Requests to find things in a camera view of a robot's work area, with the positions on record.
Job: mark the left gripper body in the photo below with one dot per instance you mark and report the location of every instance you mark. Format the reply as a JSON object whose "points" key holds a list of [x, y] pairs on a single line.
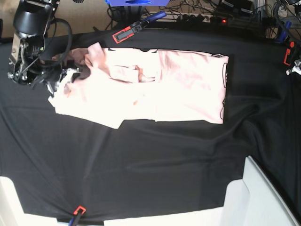
{"points": [[295, 69]]}

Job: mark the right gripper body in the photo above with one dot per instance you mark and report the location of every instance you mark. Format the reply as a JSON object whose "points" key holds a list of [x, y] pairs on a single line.
{"points": [[52, 77]]}

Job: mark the pink T-shirt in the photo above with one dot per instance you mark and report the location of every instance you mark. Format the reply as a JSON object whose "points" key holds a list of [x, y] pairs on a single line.
{"points": [[130, 84]]}

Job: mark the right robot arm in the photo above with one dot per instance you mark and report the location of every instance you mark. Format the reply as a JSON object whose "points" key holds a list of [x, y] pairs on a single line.
{"points": [[32, 20]]}

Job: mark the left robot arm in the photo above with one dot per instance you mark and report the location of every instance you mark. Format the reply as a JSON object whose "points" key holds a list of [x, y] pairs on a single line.
{"points": [[287, 13]]}

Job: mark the right orange blue clamp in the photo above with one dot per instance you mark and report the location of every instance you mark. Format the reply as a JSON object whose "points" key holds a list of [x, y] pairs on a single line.
{"points": [[284, 38]]}

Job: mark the orange blue clamp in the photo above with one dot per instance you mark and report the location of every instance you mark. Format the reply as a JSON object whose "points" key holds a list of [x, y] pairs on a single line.
{"points": [[284, 38], [136, 27], [77, 214]]}

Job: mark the top orange blue clamp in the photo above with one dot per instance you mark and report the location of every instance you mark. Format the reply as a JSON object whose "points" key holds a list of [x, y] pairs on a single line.
{"points": [[136, 27]]}

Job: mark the blue box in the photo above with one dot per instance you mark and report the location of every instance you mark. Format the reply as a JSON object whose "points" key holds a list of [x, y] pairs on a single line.
{"points": [[119, 3]]}

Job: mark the black table cloth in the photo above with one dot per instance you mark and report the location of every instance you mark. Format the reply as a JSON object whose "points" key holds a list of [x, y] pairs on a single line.
{"points": [[148, 168]]}

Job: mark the bottom orange blue clamp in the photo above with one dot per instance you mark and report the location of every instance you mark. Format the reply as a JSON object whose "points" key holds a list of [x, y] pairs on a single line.
{"points": [[77, 214]]}

